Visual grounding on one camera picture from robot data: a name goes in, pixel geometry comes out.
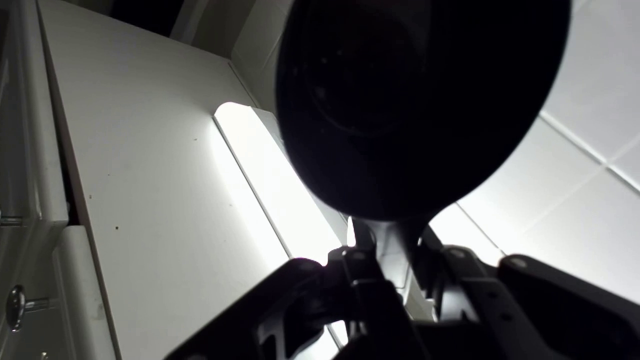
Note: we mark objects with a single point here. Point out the round metal cabinet knob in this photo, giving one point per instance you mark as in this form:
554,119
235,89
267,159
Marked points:
16,309

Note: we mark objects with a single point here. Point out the narrow white cabinet door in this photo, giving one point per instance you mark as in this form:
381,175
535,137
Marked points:
33,113

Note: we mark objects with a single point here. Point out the under-cabinet light strip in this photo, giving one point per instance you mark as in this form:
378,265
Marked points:
267,173

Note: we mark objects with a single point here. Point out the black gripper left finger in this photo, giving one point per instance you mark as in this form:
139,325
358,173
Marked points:
313,306

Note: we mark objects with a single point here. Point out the black measuring cup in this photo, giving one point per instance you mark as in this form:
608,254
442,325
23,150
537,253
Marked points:
412,100

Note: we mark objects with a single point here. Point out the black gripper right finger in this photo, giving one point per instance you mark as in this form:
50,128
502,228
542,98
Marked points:
532,313

